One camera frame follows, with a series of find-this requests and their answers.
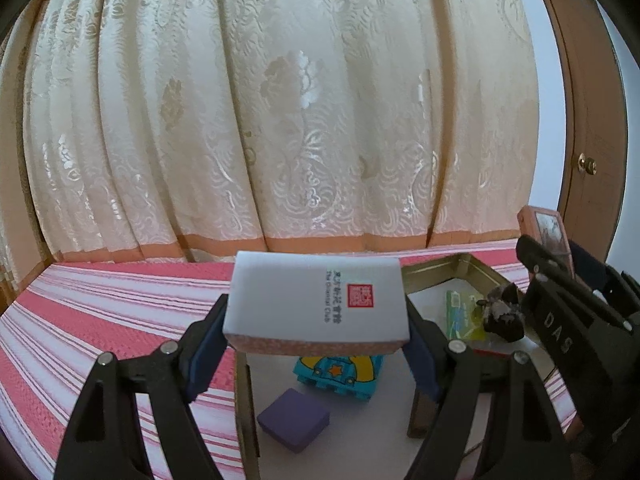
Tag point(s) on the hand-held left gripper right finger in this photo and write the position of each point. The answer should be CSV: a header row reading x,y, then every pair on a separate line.
x,y
422,360

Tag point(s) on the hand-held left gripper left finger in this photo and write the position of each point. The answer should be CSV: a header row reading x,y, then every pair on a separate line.
x,y
207,355

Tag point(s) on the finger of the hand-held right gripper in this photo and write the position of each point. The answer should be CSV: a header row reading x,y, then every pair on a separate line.
x,y
592,270
575,290

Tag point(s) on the brown wooden block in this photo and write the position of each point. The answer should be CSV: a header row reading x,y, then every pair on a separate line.
x,y
420,415

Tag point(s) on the green white packet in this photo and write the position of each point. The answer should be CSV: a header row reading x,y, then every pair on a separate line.
x,y
460,315

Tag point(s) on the black sequin hair claw clip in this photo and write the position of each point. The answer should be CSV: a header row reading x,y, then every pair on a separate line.
x,y
505,320

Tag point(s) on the red toy brick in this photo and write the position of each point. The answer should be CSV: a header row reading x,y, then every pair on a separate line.
x,y
492,352

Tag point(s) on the cyan yellow toy block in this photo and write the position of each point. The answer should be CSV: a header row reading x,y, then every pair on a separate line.
x,y
340,375

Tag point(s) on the gold metal tin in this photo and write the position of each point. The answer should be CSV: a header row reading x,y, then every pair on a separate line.
x,y
480,272

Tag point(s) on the purple block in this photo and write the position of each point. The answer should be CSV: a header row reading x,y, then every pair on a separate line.
x,y
295,417

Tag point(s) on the white box with red seal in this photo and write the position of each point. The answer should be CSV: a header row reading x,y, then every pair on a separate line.
x,y
300,300

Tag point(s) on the white paper liner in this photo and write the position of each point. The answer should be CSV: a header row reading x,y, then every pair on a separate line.
x,y
360,435

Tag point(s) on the brass door knob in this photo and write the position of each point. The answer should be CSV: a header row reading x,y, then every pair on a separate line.
x,y
588,165

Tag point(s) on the red white striped cloth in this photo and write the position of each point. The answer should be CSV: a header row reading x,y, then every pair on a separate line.
x,y
100,310

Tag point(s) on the brown wooden door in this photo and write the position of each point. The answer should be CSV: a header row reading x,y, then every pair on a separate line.
x,y
590,110

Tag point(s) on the cream floral curtain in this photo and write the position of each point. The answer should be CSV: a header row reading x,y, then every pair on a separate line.
x,y
250,110

